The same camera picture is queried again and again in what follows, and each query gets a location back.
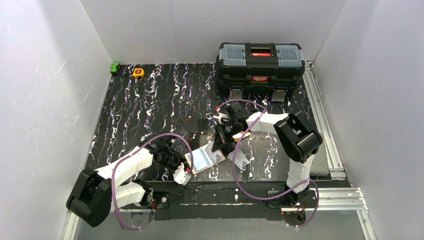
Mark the beige card holder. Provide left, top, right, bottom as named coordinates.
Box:
left=184, top=141, right=226, bottom=174

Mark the white card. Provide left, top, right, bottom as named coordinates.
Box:
left=228, top=150, right=250, bottom=171

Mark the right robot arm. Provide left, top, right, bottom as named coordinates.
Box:
left=212, top=99, right=323, bottom=203

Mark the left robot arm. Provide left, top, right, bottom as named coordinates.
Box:
left=65, top=133, right=193, bottom=230

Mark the orange card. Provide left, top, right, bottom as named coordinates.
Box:
left=232, top=131, right=251, bottom=143

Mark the silver toolbox latch left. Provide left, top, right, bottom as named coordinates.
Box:
left=228, top=86, right=243, bottom=100

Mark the silver toolbox latch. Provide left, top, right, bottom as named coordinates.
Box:
left=271, top=88, right=287, bottom=102
left=228, top=86, right=243, bottom=100

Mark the silver toolbox latch right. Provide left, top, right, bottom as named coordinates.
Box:
left=271, top=88, right=287, bottom=102

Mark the black plastic toolbox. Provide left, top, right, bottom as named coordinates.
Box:
left=215, top=42, right=306, bottom=99

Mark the yellow tape measure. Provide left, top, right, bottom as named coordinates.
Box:
left=132, top=67, right=145, bottom=79

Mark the grey pad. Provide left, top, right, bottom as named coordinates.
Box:
left=309, top=147, right=330, bottom=177

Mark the green plastic object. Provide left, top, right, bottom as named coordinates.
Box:
left=109, top=62, right=121, bottom=75

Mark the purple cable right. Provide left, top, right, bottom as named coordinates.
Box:
left=215, top=99, right=321, bottom=229

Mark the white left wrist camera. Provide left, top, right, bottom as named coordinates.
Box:
left=173, top=163, right=191, bottom=186

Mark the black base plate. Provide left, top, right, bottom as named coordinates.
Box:
left=149, top=181, right=282, bottom=221

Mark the aluminium frame rail right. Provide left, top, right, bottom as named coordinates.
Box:
left=303, top=61, right=347, bottom=181

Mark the aluminium frame rail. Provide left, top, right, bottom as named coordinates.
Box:
left=61, top=187, right=377, bottom=240
left=303, top=61, right=347, bottom=181

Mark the aluminium frame rail front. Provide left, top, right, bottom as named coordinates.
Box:
left=61, top=187, right=377, bottom=240

